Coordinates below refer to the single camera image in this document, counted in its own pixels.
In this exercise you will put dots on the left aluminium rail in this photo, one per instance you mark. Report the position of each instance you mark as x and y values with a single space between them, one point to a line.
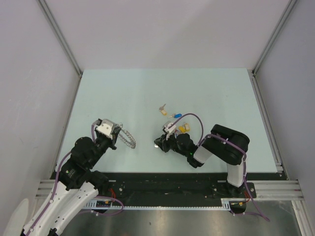
44 188

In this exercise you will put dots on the yellow tag key right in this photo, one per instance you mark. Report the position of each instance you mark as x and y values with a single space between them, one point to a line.
186 127

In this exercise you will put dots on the yellow tag key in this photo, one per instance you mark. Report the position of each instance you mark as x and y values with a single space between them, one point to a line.
162 110
186 127
181 129

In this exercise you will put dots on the metal ring key organizer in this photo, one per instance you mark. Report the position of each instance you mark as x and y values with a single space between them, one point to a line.
126 137

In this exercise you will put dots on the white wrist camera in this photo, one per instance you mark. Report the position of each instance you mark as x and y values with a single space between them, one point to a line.
105 127
169 128

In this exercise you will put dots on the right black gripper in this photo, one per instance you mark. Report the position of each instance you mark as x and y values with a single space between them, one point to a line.
162 142

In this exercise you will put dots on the right aluminium rail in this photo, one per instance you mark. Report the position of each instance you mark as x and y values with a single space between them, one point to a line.
282 189

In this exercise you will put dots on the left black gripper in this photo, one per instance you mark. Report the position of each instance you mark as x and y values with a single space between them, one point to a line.
114 135

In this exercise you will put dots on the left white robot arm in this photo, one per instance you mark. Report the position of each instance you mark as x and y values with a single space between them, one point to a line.
75 185

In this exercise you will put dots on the aluminium frame post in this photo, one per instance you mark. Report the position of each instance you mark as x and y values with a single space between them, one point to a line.
47 12
275 34

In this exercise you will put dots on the grey slotted cable duct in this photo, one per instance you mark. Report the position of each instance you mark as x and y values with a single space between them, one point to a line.
97 204

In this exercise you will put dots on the aluminium rail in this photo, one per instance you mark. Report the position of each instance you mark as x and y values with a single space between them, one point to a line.
44 188
282 189

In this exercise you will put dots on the blue tag key far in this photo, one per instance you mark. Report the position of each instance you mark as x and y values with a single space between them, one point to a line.
175 115

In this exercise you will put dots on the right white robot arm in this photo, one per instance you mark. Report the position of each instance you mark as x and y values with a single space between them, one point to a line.
227 144

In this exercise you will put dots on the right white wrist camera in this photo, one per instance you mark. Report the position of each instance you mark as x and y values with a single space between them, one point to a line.
169 128

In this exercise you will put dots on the left aluminium frame post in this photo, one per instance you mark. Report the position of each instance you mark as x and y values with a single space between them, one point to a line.
47 12

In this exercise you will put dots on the yellow tag key far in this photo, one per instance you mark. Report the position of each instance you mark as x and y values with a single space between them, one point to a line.
162 110

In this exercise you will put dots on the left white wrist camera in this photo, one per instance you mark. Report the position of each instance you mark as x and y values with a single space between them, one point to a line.
105 127

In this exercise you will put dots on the right aluminium frame post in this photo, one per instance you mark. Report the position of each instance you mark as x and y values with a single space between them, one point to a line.
275 34

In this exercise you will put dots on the yellow tag key left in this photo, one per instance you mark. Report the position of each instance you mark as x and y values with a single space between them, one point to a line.
181 129

